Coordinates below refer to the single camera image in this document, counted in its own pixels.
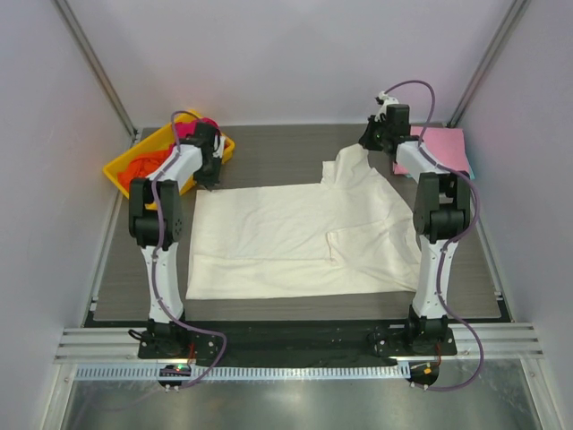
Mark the white t shirt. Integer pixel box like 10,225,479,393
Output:
186,145,421,300

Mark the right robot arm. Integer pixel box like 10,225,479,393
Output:
359,113,471,357

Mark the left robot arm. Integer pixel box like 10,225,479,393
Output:
128,128,224,358

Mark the magenta t shirt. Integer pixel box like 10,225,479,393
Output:
175,118,218,145

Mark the orange t shirt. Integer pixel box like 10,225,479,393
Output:
117,150,171,192

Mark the folded pink t shirt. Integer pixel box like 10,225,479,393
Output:
392,127,473,181

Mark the yellow plastic bin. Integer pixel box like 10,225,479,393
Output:
103,110,235,199

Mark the folded teal t shirt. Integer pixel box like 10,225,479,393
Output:
393,168,475,180

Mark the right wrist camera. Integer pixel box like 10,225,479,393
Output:
374,91,411,136

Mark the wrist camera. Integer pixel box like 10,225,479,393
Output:
374,91,411,136
192,121,225,159

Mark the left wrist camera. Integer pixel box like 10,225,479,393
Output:
192,121,225,159

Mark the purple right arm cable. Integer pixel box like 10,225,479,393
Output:
384,80,486,393

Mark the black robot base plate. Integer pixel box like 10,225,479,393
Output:
129,318,458,366

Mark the right aluminium frame post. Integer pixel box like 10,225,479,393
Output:
445,0,531,128

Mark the aluminium frame post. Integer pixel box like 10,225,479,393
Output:
445,0,531,128
51,0,138,141

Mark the left aluminium frame post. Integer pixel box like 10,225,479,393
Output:
51,0,138,141

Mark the slotted white cable duct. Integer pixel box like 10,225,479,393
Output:
74,362,410,383

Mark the aluminium rail front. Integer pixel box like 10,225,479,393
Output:
54,322,543,364

